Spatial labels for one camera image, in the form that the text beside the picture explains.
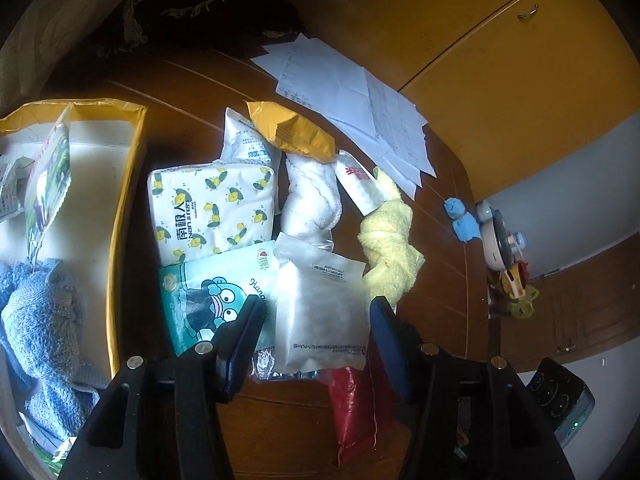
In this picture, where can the lemon print tissue pack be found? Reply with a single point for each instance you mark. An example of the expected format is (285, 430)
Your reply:
(210, 210)

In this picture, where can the yellow-edged cardboard box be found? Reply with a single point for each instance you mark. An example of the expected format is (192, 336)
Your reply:
(85, 200)

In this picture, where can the brown wooden cabinet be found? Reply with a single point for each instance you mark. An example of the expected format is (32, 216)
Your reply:
(590, 310)

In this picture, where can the white blue print packet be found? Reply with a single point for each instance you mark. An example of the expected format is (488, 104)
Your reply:
(242, 140)

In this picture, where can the white round toy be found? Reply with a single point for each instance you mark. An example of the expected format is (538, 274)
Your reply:
(495, 240)

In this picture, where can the pile of white paper sheets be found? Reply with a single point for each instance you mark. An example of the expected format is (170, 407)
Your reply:
(325, 75)

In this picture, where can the white printed packet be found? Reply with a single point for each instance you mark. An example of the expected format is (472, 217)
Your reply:
(12, 185)

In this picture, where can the white translucent plastic packet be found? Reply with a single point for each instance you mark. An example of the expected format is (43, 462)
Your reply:
(320, 310)

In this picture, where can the beige curtain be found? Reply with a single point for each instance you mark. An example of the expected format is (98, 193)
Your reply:
(45, 25)

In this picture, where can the blue towel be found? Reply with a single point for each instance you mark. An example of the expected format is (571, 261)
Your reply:
(45, 320)

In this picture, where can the small blue rolled cloth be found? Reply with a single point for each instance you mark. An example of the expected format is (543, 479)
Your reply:
(462, 225)

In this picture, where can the yellow towel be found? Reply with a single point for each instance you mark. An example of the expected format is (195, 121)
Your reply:
(387, 240)

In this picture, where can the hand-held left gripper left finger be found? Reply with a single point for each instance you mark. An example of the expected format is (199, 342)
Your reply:
(235, 370)

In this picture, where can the yellow plastic packet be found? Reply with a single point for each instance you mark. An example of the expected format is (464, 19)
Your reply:
(295, 132)

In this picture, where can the yellow wooden cabinet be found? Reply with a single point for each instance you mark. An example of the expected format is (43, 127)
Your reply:
(475, 35)

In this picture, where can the green printed packet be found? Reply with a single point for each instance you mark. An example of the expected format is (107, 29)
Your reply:
(47, 185)

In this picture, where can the dark fringed cloth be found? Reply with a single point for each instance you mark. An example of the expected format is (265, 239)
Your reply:
(200, 15)

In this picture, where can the red plastic packet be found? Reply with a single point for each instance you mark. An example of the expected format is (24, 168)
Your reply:
(355, 410)

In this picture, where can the white towel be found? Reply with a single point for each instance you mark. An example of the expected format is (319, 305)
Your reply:
(310, 195)

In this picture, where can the teal cartoon tissue pack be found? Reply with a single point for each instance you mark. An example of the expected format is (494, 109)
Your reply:
(200, 285)

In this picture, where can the white packet red print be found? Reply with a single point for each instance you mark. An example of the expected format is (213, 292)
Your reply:
(357, 185)

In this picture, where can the yellow green toy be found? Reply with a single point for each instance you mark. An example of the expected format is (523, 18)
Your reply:
(520, 300)

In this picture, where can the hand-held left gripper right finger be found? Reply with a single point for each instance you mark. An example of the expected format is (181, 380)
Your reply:
(392, 355)

